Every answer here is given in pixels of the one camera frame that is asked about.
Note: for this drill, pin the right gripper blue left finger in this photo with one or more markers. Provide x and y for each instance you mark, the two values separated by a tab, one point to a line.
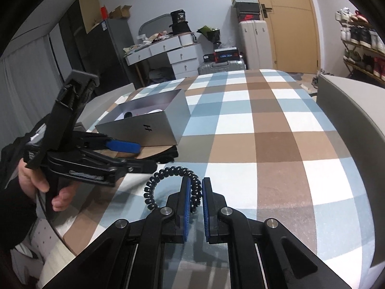
130	255

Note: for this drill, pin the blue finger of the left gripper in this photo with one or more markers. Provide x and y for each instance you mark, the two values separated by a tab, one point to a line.
120	145
126	166

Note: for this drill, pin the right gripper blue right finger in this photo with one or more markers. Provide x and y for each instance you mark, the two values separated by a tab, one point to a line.
262	254

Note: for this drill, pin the person's left hand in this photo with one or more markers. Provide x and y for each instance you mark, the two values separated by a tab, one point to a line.
32	181

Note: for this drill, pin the silver open box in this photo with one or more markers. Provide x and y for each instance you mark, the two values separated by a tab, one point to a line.
156	129

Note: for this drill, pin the plaid checkered tablecloth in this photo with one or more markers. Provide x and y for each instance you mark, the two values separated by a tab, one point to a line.
270	150

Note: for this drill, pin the dark grey fridge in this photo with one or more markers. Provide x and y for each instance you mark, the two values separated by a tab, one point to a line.
105	57

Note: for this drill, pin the white drawer desk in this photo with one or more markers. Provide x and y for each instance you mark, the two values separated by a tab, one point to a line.
184	54

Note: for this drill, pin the silver aluminium suitcase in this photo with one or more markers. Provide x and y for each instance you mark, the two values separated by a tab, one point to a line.
212	68

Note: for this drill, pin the black red shoe box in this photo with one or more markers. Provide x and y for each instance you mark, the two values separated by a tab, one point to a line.
222	55

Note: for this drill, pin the green black flower bouquet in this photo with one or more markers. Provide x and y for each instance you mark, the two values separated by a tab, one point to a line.
212	34

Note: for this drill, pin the white upright suitcase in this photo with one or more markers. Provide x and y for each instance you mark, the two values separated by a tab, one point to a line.
255	39

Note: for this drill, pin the grey right nightstand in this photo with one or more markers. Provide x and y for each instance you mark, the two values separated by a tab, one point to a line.
356	109

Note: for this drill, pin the stacked shoe boxes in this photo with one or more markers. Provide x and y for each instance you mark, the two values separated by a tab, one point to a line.
246	10

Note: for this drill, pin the wooden door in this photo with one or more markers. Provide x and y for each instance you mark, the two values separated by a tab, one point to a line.
293	34

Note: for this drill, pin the wooden shoe rack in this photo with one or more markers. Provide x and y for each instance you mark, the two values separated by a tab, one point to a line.
364	49

